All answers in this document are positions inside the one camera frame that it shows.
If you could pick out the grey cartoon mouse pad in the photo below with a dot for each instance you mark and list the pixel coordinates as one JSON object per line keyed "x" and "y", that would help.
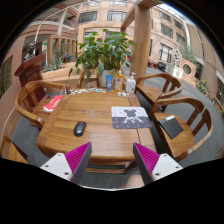
{"x": 129, "y": 118}

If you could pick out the wooden pillar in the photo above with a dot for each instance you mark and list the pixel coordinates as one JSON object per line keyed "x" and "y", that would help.
{"x": 142, "y": 37}

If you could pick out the yellow bottle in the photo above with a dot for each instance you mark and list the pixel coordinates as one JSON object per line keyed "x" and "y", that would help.
{"x": 119, "y": 79}

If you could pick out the black notebook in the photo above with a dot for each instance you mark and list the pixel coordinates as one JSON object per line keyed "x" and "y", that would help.
{"x": 171, "y": 126}

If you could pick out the green potted plant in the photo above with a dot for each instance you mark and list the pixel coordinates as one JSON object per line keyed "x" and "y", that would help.
{"x": 105, "y": 56}

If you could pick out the dark red wooden podium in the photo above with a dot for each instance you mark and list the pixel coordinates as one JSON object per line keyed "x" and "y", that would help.
{"x": 30, "y": 70}

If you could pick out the black computer mouse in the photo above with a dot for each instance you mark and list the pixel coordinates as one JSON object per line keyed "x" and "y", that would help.
{"x": 79, "y": 128}

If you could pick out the blue tube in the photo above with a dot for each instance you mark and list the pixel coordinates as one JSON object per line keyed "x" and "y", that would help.
{"x": 109, "y": 82}

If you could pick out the white pump bottle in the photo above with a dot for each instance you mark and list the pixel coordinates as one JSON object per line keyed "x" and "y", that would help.
{"x": 130, "y": 84}

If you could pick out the wooden chair right near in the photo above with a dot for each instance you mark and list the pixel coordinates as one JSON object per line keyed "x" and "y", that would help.
{"x": 181, "y": 138}

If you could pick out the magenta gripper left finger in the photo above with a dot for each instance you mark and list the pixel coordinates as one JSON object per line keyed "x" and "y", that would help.
{"x": 70, "y": 166}

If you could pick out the wooden chair near left corner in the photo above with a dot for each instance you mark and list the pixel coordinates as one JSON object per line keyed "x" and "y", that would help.
{"x": 10, "y": 151}

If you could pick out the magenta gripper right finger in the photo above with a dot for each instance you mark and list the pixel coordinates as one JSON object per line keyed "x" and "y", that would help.
{"x": 153, "y": 166}

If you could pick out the wooden chair right far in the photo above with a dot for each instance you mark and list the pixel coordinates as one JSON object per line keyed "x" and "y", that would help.
{"x": 171, "y": 87}

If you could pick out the wooden table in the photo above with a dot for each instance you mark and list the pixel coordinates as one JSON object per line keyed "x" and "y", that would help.
{"x": 108, "y": 144}

